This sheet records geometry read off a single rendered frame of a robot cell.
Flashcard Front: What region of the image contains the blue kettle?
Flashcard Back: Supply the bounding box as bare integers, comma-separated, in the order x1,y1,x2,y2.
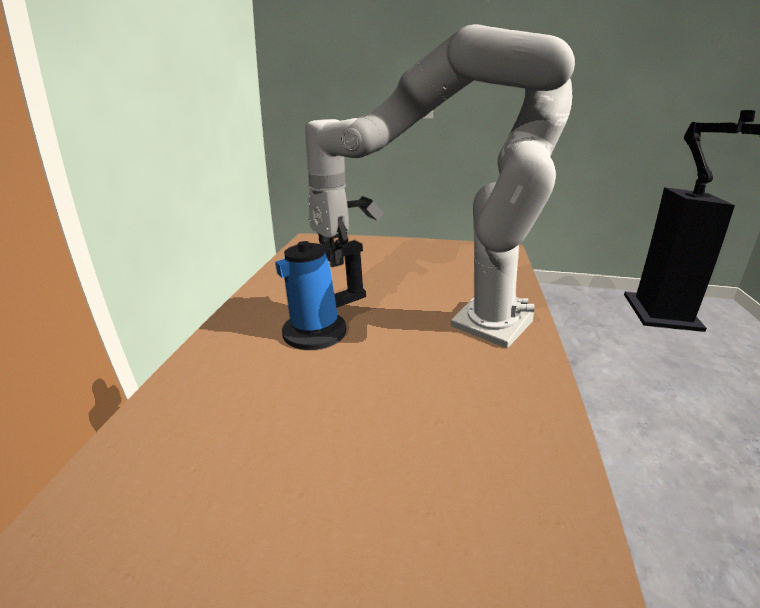
275,240,366,335

